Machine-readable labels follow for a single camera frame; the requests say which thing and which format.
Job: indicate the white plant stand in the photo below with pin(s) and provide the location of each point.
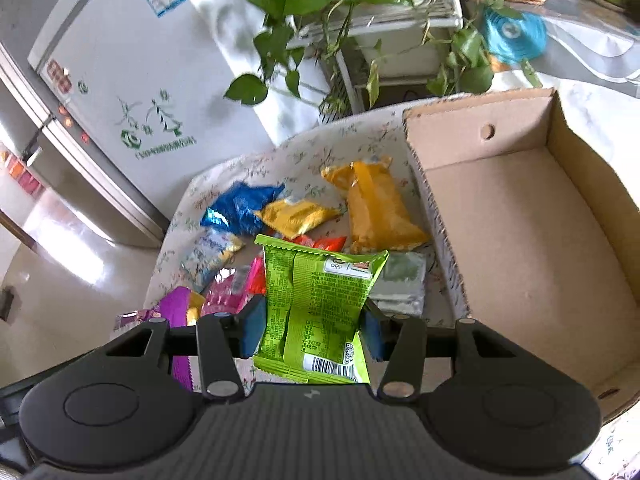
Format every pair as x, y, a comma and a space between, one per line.
400, 15

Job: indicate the floral cloth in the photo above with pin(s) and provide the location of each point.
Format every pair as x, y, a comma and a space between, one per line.
310, 160

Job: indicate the pink snack packet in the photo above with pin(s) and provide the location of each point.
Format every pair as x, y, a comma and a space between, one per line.
225, 292

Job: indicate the small yellow snack packet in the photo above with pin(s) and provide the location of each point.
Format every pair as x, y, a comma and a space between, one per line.
295, 217

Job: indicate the shiny blue snack packet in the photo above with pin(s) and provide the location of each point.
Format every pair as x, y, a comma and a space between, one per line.
240, 205

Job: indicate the white refrigerator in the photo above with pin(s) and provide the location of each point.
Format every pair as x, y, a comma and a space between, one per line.
125, 60

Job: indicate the pale green clear packet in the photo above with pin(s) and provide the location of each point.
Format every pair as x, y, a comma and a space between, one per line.
402, 275

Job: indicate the blue pleated fan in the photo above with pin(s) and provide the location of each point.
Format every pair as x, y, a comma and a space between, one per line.
515, 35

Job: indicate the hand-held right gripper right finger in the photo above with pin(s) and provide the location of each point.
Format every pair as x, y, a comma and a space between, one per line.
372, 332

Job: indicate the light blue white packet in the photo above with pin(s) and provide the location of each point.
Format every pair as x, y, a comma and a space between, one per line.
210, 257

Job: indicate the large yellow snack packet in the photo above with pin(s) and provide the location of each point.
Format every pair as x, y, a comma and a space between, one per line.
375, 205

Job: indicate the purple snack packet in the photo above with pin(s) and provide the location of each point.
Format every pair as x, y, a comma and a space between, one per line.
175, 305

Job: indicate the cardboard box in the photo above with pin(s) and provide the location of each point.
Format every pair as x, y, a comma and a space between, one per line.
525, 240

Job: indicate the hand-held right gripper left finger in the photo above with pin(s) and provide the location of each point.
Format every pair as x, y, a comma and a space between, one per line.
252, 327

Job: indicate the clear plastic table cover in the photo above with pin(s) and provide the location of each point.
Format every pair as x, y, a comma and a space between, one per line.
590, 45

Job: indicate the orange-red snack packet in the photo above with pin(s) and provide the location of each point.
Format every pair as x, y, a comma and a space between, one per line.
325, 243

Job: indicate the green snack packet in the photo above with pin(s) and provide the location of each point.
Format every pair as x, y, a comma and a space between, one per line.
315, 300

